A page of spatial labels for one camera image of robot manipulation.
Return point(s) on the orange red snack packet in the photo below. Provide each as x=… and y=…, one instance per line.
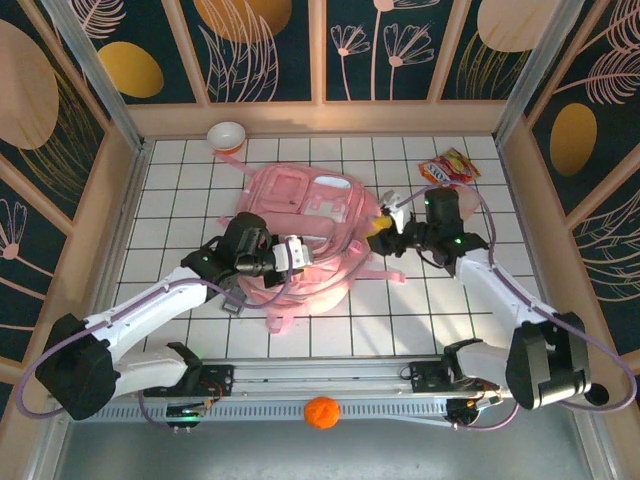
x=450, y=167

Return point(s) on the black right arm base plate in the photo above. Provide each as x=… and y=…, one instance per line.
x=425, y=377

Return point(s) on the small black controller board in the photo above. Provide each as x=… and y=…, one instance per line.
x=465, y=410
x=185, y=412

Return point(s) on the grey box with black knob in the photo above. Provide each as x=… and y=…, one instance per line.
x=598, y=394

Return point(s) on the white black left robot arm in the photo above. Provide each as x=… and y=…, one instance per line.
x=150, y=315

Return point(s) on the pink student backpack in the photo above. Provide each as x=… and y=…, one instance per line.
x=300, y=200

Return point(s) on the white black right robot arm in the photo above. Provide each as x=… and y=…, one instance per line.
x=495, y=295

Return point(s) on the white orange bowl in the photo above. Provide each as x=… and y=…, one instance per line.
x=226, y=135

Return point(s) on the aluminium mounting rail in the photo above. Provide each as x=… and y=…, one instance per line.
x=320, y=375

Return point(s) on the aluminium frame post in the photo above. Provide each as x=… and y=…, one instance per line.
x=100, y=85
x=535, y=75

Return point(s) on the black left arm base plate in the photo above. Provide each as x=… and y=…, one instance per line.
x=220, y=380

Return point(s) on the orange ball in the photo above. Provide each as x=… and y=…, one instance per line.
x=322, y=412

